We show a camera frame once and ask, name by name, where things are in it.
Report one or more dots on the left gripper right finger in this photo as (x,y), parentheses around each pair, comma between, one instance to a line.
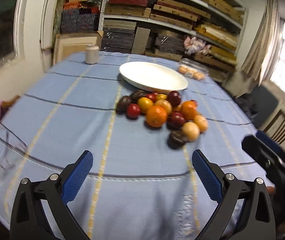
(256,218)

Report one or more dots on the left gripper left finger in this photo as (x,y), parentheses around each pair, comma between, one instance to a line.
(28,219)

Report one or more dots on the pale peach fruit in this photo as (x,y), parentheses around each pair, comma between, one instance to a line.
(191,131)

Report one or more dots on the small dark mangosteen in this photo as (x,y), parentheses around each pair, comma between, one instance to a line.
(176,139)

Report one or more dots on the dark red plum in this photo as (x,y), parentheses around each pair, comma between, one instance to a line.
(174,98)
(176,120)

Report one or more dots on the orange mandarin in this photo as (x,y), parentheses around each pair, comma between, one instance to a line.
(189,109)
(156,116)

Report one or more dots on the yellow orange tomato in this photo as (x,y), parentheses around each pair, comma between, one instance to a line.
(144,104)

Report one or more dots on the large dark mangosteen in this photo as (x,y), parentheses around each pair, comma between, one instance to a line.
(122,104)

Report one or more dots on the red tomato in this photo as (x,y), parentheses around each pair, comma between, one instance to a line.
(133,111)

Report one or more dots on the dark chair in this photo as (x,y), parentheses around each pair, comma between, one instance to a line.
(280,127)

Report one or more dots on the blue checked tablecloth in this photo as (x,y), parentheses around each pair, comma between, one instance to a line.
(138,187)

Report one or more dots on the beige curtain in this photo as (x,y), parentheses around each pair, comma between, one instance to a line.
(256,64)

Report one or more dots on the clear plastic fruit box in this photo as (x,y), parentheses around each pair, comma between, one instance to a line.
(192,69)

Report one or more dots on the white oval plate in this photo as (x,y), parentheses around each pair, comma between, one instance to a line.
(152,77)

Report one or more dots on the pink cloth bundle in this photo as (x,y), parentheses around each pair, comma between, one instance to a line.
(196,45)

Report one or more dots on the white drink can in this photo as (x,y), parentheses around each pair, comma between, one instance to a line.
(92,54)

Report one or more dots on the framed cardboard panel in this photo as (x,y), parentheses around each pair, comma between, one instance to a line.
(67,44)

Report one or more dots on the white metal shelf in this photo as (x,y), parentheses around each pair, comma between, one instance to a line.
(218,22)

